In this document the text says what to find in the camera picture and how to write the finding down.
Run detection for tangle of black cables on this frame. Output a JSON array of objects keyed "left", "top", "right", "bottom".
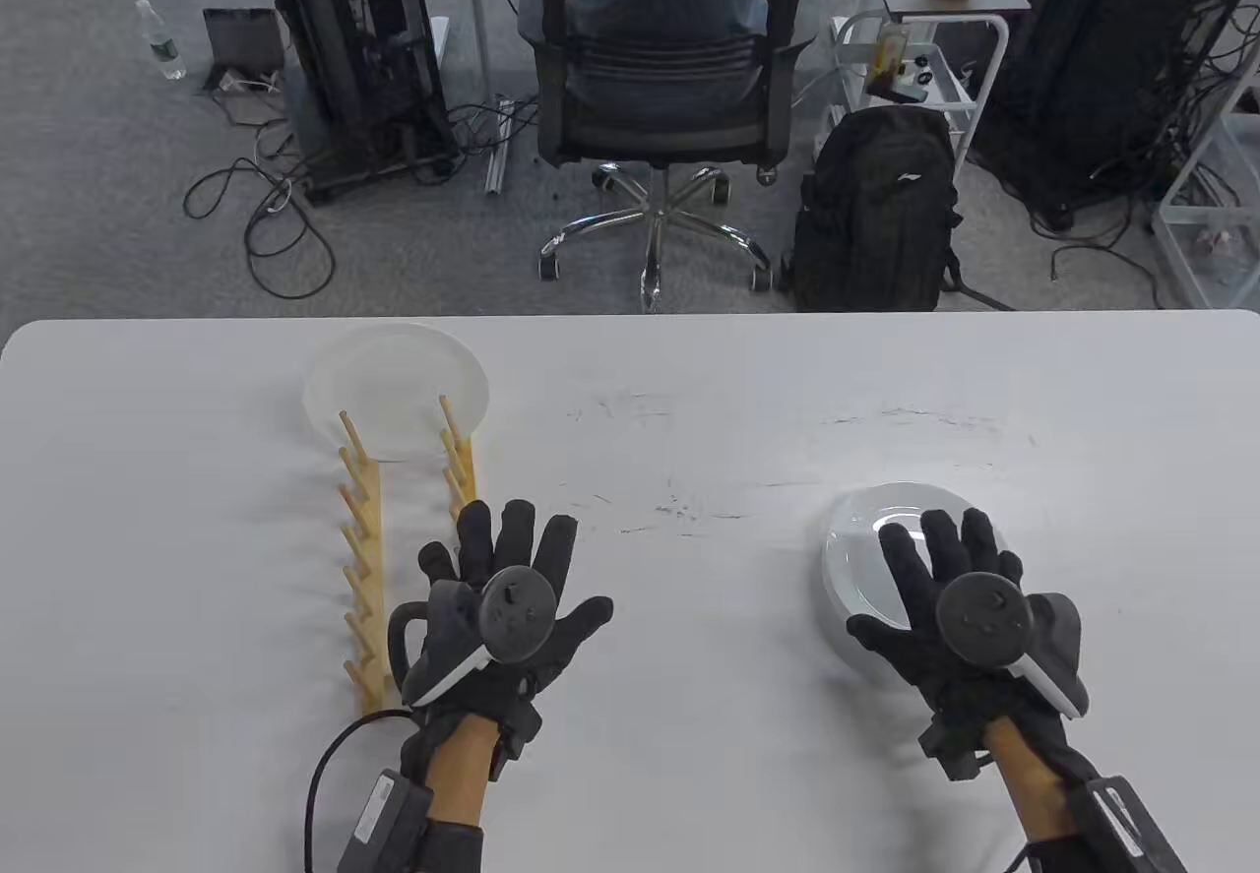
[{"left": 1024, "top": 155, "right": 1192, "bottom": 313}]

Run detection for round white plate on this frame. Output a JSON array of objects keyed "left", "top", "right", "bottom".
[{"left": 303, "top": 322, "right": 490, "bottom": 464}]

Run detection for clear water bottle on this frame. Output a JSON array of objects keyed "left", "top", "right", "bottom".
[{"left": 135, "top": 0, "right": 188, "bottom": 82}]

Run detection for white pole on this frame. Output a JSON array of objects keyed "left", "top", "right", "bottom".
[{"left": 461, "top": 0, "right": 493, "bottom": 104}]

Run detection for black backpack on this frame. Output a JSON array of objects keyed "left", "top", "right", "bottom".
[{"left": 787, "top": 105, "right": 1015, "bottom": 313}]

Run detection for person's left forearm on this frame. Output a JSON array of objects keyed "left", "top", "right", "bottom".
[{"left": 423, "top": 720, "right": 498, "bottom": 873}]

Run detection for black floor cables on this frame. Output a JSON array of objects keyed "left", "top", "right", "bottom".
[{"left": 182, "top": 120, "right": 338, "bottom": 301}]

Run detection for dark grey laptop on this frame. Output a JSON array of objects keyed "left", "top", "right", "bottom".
[{"left": 202, "top": 9, "right": 288, "bottom": 126}]

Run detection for stack of white plates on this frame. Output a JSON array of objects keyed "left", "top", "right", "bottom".
[{"left": 822, "top": 482, "right": 1005, "bottom": 689}]

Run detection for white shelf frame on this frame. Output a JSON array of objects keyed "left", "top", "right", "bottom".
[{"left": 1150, "top": 56, "right": 1260, "bottom": 313}]

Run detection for dark wrist strap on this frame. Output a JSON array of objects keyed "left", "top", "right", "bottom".
[
  {"left": 1026, "top": 834, "right": 1103, "bottom": 873},
  {"left": 423, "top": 819, "right": 488, "bottom": 873}
]

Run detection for yellow bottle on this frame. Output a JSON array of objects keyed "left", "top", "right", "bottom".
[{"left": 868, "top": 25, "right": 909, "bottom": 94}]

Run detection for wooden dish rack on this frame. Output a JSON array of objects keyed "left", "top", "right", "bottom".
[{"left": 338, "top": 396, "right": 478, "bottom": 717}]

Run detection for person's left hand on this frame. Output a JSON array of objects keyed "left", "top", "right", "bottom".
[{"left": 399, "top": 499, "right": 614, "bottom": 787}]

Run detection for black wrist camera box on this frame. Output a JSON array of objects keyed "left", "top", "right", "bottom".
[
  {"left": 340, "top": 770, "right": 434, "bottom": 873},
  {"left": 1068, "top": 775, "right": 1187, "bottom": 873}
]

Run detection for black office chair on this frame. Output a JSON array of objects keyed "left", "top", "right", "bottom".
[{"left": 519, "top": 0, "right": 818, "bottom": 313}]

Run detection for black computer tower right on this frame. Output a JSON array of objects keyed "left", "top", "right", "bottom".
[{"left": 970, "top": 0, "right": 1256, "bottom": 232}]

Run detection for person's right hand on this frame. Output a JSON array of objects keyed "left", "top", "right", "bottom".
[{"left": 847, "top": 507, "right": 1099, "bottom": 787}]

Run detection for aluminium profile bars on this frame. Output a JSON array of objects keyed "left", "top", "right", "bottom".
[{"left": 484, "top": 97, "right": 515, "bottom": 195}]

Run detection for black computer tower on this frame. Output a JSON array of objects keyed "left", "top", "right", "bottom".
[
  {"left": 271, "top": 0, "right": 462, "bottom": 207},
  {"left": 970, "top": 0, "right": 1256, "bottom": 232}
]

